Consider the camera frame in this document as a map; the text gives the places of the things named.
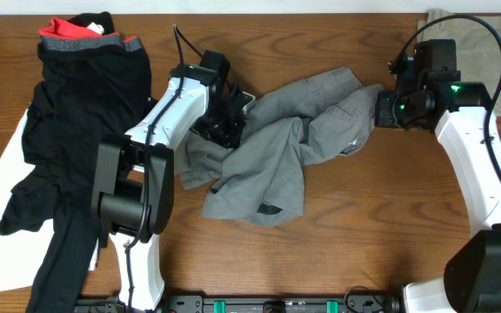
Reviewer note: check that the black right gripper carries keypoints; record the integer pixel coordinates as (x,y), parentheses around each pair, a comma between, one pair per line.
(384,117)

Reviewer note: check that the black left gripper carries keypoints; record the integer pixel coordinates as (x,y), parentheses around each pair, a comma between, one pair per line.
(230,138)

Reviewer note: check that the grey cargo shorts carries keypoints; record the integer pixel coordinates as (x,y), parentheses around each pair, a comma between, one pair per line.
(307,122)

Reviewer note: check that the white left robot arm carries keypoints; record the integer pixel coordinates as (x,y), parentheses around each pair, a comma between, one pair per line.
(133,190)

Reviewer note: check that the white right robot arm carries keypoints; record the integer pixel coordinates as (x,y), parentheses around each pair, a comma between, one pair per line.
(458,115)

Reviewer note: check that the folded khaki shorts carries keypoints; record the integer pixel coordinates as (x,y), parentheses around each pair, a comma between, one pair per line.
(478,56)

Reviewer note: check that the black garment with red waistband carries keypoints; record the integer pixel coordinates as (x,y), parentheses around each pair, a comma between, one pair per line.
(95,83)

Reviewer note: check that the white garment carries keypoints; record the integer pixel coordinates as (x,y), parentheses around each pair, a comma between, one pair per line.
(21,253)

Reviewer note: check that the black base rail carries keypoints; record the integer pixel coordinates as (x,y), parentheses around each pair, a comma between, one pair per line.
(352,302)

